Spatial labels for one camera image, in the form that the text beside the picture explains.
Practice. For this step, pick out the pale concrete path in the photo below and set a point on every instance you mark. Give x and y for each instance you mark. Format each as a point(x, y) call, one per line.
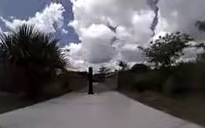
point(93, 111)

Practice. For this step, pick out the small leafy tree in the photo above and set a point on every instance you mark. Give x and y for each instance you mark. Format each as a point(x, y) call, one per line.
point(166, 50)

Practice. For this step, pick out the dark bollard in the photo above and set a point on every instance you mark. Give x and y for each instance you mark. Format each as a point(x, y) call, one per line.
point(90, 80)

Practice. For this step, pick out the palmetto bush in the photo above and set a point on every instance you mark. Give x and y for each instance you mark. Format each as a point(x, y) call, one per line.
point(28, 53)

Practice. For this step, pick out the dark scrub vegetation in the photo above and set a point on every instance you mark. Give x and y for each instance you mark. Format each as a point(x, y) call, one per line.
point(26, 90)
point(170, 86)

